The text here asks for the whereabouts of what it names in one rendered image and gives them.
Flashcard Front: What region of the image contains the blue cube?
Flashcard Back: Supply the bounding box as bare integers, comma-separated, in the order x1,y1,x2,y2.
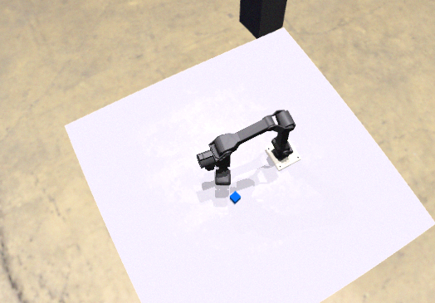
230,192,241,203

